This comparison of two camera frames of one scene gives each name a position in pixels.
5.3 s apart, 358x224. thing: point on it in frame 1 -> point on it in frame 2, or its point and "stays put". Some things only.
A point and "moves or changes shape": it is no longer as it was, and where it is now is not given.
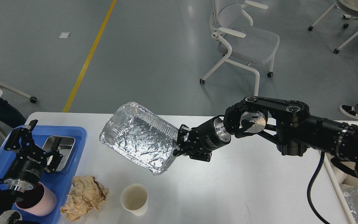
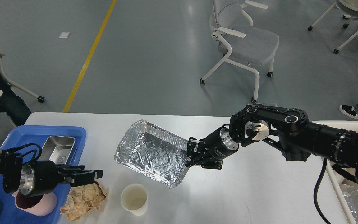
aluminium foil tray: x=137 y=134 moves or changes shape
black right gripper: x=205 y=138 -> x=212 y=150
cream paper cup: x=134 y=198 stays put
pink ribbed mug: x=40 y=201 stays put
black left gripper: x=25 y=171 -> x=41 y=177
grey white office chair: x=243 y=46 stays put
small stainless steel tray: x=65 y=147 stays put
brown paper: x=87 y=192 stays put
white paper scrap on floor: x=64 y=35 stays put
